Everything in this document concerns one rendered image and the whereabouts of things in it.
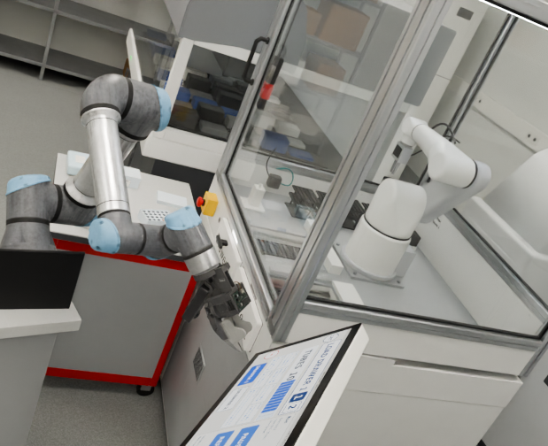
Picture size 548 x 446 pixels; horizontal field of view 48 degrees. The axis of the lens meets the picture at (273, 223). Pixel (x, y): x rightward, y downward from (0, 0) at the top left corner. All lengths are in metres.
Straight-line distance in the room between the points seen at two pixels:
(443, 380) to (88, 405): 1.42
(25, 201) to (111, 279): 0.64
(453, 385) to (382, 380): 0.27
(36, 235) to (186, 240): 0.54
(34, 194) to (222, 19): 1.22
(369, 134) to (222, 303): 0.52
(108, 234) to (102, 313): 1.09
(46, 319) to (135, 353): 0.81
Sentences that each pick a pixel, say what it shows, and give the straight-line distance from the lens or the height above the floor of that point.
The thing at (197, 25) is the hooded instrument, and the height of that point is 1.43.
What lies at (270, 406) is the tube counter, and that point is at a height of 1.11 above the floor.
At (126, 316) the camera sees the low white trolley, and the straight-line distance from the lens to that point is 2.48.
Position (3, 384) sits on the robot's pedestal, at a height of 0.50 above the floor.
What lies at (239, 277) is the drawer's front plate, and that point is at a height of 0.91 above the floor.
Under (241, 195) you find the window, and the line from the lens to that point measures 2.26.
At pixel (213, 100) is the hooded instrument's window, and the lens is 2.83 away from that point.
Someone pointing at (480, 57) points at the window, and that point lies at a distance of 1.56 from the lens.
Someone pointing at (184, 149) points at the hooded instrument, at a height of 0.88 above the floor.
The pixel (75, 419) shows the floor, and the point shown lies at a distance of 2.66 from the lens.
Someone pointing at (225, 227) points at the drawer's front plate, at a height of 0.92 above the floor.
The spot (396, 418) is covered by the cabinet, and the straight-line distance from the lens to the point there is 2.17.
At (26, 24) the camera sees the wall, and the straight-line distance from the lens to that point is 6.21.
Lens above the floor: 1.94
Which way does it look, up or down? 25 degrees down
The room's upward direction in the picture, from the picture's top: 24 degrees clockwise
